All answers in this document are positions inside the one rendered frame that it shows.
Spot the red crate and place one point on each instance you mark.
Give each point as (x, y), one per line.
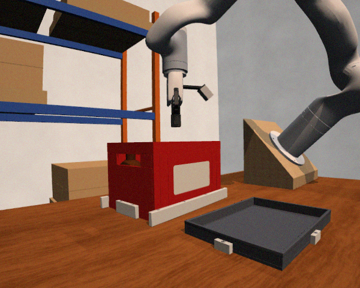
(169, 173)

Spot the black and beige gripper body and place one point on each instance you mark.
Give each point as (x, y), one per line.
(174, 80)

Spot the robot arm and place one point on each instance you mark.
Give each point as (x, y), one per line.
(168, 37)

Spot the brown bottle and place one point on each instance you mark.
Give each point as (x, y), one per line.
(131, 160)

